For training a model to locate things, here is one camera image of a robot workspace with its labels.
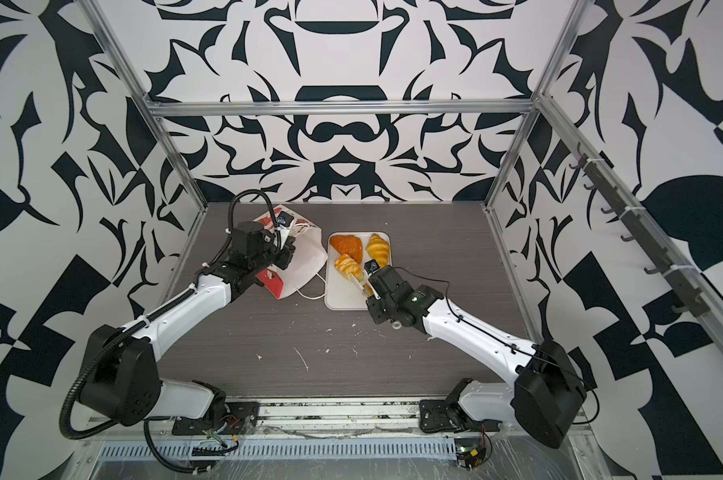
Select yellow fake croissant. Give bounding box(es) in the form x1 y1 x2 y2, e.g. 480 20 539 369
365 233 391 268

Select striped fake bread roll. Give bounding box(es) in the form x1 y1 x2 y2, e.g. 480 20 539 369
334 254 363 281

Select orange fake puff pastry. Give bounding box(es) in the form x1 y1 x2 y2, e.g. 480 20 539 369
329 235 363 264

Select steel tongs with white tips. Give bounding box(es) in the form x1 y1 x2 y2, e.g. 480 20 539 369
350 269 375 297

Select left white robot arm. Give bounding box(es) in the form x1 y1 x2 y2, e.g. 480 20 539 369
72 213 296 426

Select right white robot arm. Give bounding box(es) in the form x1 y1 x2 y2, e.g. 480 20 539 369
365 260 587 448

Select white rectangular plastic tray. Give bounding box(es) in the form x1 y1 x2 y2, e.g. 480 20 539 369
324 232 393 311

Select small green circuit board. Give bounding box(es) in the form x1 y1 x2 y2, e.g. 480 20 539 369
455 442 487 470

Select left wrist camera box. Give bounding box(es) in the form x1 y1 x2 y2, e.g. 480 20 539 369
275 210 295 228

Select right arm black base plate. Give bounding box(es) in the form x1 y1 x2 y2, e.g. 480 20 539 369
419 399 459 434

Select white slotted cable duct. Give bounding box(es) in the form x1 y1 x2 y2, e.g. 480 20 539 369
93 436 459 462

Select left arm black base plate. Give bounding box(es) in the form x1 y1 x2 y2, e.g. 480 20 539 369
171 401 260 436

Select black corrugated cable hose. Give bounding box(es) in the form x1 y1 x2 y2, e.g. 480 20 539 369
59 311 152 440

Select black wall hook rail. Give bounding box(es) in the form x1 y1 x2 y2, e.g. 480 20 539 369
569 143 711 318

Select aluminium cage frame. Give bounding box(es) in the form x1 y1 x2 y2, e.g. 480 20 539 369
75 0 723 480

